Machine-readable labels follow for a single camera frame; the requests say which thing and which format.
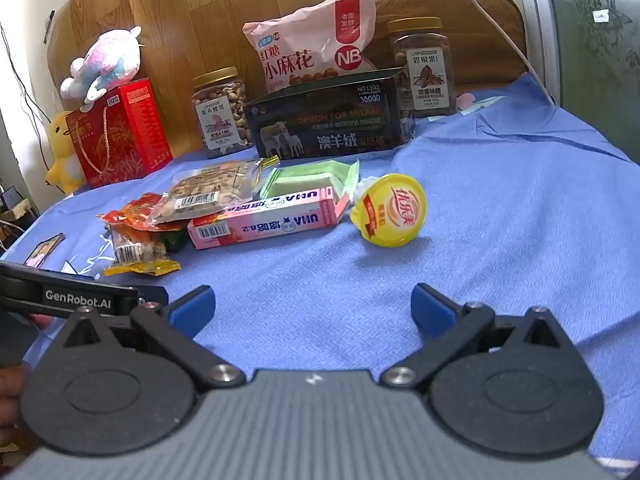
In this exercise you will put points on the cashew jar with gold lid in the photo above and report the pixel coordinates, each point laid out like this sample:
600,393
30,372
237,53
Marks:
220,115

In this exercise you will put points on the large pink snack bag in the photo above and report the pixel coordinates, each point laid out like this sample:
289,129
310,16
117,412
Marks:
310,45

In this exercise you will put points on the clear yellow-edged pastry packet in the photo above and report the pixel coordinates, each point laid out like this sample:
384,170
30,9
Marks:
135,252

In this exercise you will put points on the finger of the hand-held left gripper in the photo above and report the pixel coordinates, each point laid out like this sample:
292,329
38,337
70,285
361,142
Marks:
152,294

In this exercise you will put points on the frosted glass cabinet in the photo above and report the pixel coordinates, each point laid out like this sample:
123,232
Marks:
595,60

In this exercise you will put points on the pink candy carton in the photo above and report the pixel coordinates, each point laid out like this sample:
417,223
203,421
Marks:
265,220

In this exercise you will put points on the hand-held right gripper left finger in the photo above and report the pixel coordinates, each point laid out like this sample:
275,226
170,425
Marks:
192,306

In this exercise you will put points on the red gift box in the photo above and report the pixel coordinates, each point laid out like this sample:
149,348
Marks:
130,135

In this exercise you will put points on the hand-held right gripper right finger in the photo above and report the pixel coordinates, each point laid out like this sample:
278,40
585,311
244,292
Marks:
432,306

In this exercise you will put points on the yellow drink cup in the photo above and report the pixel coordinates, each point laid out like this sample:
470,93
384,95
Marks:
390,210

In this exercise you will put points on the yellow plush duck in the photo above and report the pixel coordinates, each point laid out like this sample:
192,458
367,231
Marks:
60,145

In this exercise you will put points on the pecan jar with gold lid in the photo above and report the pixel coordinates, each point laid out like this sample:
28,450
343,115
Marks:
425,70

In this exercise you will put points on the pink white plush toy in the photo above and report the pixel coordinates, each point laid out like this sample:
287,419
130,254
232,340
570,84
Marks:
105,62

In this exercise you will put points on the black cardboard box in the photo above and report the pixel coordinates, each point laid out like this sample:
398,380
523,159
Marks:
330,125

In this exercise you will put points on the wooden board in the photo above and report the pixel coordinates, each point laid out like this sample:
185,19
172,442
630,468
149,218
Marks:
200,20

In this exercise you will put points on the mint green snack packet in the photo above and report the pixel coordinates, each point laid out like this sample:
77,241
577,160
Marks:
305,180

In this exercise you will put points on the clear nougat packet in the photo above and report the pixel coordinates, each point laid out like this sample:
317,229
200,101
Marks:
210,187

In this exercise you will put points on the red snack packet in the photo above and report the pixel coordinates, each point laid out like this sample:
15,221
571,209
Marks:
132,212

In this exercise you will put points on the person's left hand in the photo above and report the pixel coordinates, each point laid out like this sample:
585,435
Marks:
10,395

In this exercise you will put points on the dark green snack packet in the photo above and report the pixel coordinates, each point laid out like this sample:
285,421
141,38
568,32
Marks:
175,240

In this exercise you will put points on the blue printed blanket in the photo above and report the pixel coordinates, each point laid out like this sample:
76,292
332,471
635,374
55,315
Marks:
500,210

